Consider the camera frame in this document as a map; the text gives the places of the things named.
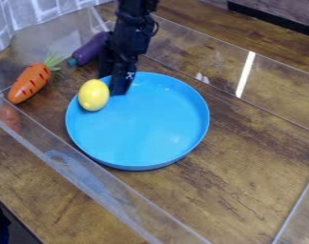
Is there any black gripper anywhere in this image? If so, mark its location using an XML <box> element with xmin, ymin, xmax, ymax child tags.
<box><xmin>98</xmin><ymin>0</ymin><xmax>159</xmax><ymax>95</ymax></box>

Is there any purple toy eggplant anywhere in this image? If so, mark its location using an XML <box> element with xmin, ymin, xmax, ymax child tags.
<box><xmin>67</xmin><ymin>31</ymin><xmax>109</xmax><ymax>67</ymax></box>

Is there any blue round tray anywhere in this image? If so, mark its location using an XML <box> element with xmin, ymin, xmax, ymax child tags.
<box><xmin>66</xmin><ymin>71</ymin><xmax>212</xmax><ymax>171</ymax></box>

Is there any yellow toy lemon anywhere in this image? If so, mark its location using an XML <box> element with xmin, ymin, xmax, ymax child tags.
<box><xmin>78</xmin><ymin>79</ymin><xmax>110</xmax><ymax>112</ymax></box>

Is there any orange toy carrot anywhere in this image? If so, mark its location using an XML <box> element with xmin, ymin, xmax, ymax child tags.
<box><xmin>9</xmin><ymin>54</ymin><xmax>65</xmax><ymax>104</ymax></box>

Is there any white checkered curtain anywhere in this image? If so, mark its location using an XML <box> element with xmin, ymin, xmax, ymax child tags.
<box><xmin>0</xmin><ymin>0</ymin><xmax>111</xmax><ymax>51</ymax></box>

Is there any clear acrylic enclosure wall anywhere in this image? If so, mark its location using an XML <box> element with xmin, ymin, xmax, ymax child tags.
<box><xmin>0</xmin><ymin>1</ymin><xmax>309</xmax><ymax>244</ymax></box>

